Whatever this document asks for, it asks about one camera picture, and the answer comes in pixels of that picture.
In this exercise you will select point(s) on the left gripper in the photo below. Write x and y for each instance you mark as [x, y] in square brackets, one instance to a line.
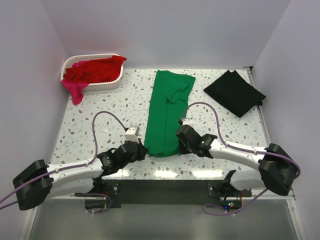
[142, 151]

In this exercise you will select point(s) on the folded black t-shirt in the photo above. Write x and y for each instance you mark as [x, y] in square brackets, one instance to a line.
[236, 95]

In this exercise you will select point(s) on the green t-shirt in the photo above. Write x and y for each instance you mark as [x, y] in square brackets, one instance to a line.
[169, 100]

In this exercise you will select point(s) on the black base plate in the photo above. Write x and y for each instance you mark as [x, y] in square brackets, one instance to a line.
[115, 193]

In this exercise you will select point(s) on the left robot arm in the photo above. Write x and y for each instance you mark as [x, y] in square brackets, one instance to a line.
[40, 180]

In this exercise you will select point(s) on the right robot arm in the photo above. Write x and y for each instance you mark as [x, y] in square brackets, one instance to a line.
[270, 167]

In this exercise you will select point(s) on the red t-shirt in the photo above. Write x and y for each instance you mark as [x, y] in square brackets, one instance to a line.
[96, 71]

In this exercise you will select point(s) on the pink t-shirt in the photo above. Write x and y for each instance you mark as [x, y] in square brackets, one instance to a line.
[75, 91]

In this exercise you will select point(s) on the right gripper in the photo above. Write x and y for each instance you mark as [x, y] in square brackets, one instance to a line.
[182, 150]

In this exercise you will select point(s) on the white perforated laundry basket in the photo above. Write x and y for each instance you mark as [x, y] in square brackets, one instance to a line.
[93, 86]

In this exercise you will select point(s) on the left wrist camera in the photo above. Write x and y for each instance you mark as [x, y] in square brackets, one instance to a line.
[132, 134]

